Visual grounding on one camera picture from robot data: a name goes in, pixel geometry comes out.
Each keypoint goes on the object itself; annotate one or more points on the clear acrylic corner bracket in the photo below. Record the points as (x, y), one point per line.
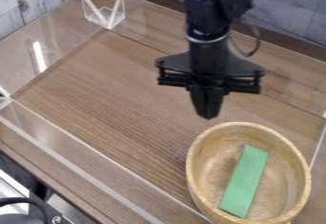
(106, 17)

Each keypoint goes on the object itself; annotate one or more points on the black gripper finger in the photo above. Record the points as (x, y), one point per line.
(200, 99)
(216, 101)

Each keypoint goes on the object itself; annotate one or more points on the green rectangular block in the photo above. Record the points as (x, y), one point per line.
(243, 186)

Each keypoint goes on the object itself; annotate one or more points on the clear acrylic enclosure wall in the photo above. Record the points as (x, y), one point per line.
(92, 125)

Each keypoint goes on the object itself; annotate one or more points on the wooden bowl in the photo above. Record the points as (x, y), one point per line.
(285, 186)

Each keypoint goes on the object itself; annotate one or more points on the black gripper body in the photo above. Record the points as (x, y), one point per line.
(211, 66)

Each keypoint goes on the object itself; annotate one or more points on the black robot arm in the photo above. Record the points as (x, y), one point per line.
(208, 23)

